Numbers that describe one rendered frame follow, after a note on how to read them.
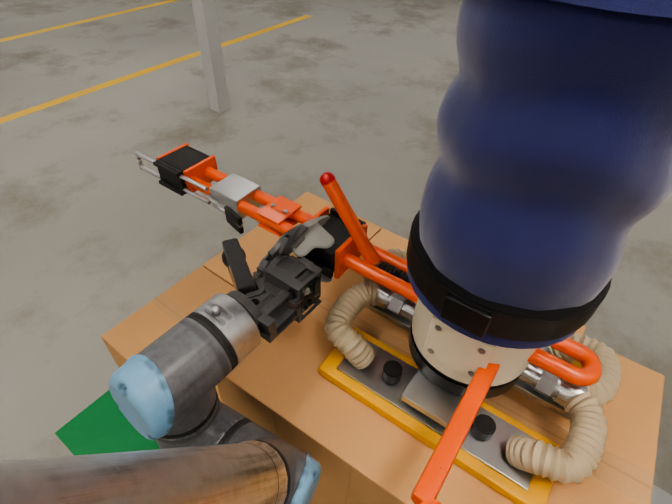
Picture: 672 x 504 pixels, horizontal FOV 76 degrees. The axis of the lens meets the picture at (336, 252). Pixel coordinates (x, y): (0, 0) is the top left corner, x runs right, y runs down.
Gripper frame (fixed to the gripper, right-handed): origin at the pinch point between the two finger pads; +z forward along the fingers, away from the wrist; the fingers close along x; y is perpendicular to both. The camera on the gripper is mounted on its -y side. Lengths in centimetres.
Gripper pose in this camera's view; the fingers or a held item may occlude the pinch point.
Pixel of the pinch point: (320, 235)
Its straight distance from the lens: 70.4
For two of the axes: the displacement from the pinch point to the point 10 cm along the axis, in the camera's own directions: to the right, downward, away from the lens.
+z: 6.0, -5.3, 6.0
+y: 8.0, 4.3, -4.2
